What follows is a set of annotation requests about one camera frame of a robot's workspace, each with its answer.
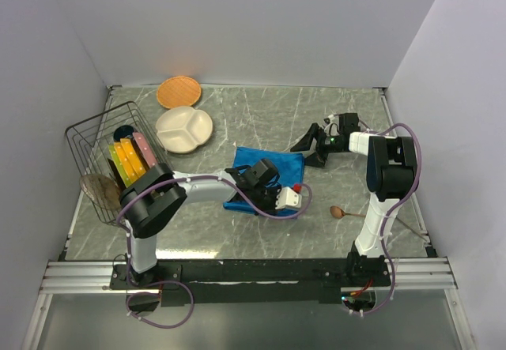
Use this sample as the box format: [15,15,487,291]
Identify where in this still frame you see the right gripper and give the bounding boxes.
[290,123,344,168]

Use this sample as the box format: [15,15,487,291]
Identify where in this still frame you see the blue cloth napkin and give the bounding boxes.
[223,147,304,216]

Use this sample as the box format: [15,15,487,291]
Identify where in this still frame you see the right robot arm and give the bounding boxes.
[290,113,420,286]

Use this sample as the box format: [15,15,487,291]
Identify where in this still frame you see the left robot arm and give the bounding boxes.
[117,158,281,288]

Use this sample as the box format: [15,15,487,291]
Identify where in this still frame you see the wooden spoon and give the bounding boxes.
[330,205,364,219]

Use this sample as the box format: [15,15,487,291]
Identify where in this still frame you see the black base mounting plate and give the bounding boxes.
[110,258,391,307]

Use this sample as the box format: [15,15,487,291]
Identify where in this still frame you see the cream divided plate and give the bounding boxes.
[155,107,213,154]

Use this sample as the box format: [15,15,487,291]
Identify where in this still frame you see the metal fork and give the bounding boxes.
[396,217,429,243]

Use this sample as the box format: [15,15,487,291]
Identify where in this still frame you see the yellow plate in rack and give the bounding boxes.
[114,138,146,186]

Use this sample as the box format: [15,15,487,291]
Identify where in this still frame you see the orange woven round mat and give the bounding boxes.
[157,76,202,109]

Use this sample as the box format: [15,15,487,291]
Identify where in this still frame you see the pink plate in rack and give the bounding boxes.
[133,132,157,170]

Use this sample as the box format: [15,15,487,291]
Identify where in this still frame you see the green plate in rack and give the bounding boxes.
[108,145,137,187]

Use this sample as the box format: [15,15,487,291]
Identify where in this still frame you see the dark blue bowl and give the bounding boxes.
[113,125,135,142]

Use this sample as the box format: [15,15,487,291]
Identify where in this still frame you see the brown wooden plate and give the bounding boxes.
[79,174,121,211]

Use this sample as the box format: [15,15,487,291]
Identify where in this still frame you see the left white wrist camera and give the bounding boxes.
[275,186,304,210]

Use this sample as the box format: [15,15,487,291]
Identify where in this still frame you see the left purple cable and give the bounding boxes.
[115,175,313,330]

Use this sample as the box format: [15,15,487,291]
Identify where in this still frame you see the purple cable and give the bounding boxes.
[327,113,423,318]
[115,175,313,330]

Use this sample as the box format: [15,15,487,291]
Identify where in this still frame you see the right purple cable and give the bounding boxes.
[327,113,423,318]

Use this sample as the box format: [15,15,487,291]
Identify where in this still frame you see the black wire dish rack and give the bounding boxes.
[65,101,174,226]

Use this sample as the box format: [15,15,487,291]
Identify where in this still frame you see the aluminium rail frame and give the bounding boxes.
[21,258,477,349]

